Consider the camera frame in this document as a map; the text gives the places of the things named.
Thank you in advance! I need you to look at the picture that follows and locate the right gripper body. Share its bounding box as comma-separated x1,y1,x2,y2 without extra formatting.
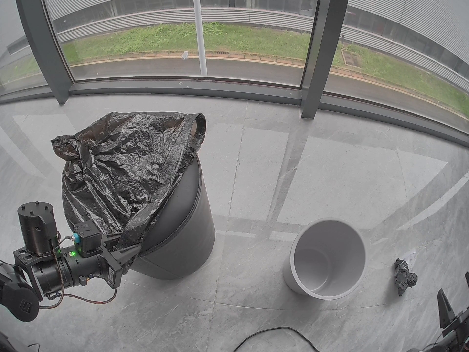
443,304,469,341

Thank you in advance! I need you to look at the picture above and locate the crumpled black plastic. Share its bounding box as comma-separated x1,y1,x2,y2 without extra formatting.
394,258,418,296

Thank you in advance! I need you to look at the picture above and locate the window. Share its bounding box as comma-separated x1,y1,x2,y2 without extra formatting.
0,0,469,135

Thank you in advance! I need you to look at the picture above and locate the dark grey round chair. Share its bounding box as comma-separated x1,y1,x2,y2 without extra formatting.
129,152,216,281

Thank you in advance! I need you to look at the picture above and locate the white trash bin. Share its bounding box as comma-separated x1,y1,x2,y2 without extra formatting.
282,217,367,301

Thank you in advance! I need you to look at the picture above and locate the black plastic bag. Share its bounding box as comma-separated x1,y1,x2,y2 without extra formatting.
51,111,207,275

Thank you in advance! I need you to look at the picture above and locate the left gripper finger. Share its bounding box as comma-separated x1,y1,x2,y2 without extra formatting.
102,233,124,251
109,244,142,269

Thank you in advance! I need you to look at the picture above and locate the black cable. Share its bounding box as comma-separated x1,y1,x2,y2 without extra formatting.
241,326,324,352

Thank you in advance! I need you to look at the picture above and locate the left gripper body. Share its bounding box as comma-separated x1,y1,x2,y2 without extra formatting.
60,248,122,290

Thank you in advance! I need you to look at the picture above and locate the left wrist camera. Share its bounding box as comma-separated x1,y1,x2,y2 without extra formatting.
73,222,107,258

